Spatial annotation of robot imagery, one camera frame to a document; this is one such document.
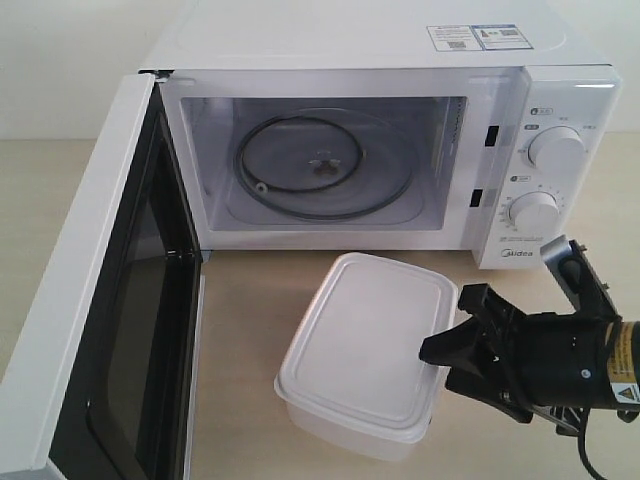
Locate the white microwave door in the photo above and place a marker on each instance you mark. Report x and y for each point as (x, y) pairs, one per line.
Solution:
(101, 382)

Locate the white plastic lidded container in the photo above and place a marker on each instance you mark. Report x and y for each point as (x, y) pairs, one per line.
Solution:
(352, 375)

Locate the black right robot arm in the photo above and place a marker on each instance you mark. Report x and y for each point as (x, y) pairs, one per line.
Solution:
(621, 349)

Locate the white Midea microwave body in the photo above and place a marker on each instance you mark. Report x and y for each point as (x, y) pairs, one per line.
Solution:
(337, 125)

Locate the warning label sticker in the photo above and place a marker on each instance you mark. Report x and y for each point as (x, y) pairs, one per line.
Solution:
(484, 37)

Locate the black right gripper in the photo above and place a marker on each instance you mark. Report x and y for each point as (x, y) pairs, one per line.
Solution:
(522, 365)

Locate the upper white control knob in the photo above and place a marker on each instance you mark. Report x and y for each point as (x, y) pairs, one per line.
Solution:
(556, 147)

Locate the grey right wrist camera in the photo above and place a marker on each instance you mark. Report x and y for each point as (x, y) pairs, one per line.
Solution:
(559, 258)

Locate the lower white timer knob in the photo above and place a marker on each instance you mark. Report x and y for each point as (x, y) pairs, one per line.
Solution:
(534, 211)

